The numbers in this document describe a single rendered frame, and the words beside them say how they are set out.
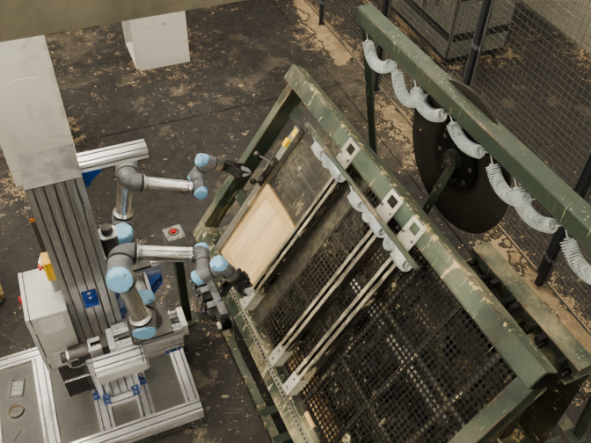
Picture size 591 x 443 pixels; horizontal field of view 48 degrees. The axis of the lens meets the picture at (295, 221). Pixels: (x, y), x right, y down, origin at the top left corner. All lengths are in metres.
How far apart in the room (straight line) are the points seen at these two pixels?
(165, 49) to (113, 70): 0.61
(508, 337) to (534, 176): 0.69
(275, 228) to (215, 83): 3.59
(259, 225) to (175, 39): 3.80
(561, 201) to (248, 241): 1.89
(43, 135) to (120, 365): 2.71
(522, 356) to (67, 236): 2.07
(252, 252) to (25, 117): 2.56
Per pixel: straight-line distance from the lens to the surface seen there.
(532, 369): 2.64
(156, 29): 7.24
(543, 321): 2.92
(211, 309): 4.08
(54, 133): 5.87
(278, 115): 3.95
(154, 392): 4.43
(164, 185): 3.60
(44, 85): 5.61
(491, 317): 2.73
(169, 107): 6.85
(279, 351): 3.57
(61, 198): 3.12
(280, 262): 3.64
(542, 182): 2.89
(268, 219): 3.84
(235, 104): 6.83
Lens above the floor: 4.00
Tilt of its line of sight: 46 degrees down
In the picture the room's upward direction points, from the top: 2 degrees clockwise
